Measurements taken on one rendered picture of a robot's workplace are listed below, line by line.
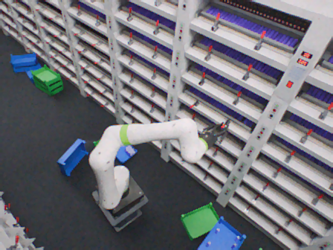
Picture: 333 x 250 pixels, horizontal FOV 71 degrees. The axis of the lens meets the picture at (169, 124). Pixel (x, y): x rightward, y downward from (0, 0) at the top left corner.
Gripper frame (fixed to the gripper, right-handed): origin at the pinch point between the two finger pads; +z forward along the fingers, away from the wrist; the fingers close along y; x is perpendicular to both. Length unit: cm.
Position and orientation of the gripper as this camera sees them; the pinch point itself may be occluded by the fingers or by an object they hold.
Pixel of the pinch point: (222, 127)
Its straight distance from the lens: 145.5
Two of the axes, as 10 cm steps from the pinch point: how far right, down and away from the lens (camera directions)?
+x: 2.2, -7.7, -6.0
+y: 7.5, 5.3, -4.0
